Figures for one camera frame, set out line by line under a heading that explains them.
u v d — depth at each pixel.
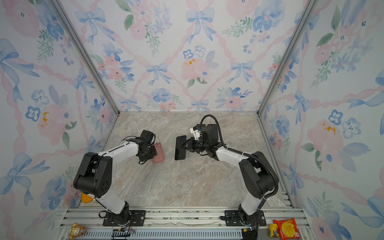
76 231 0.68
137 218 0.73
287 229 0.70
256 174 0.47
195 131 0.83
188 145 0.78
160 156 0.92
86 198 0.70
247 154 0.52
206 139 0.71
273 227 0.69
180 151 0.83
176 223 0.73
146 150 0.80
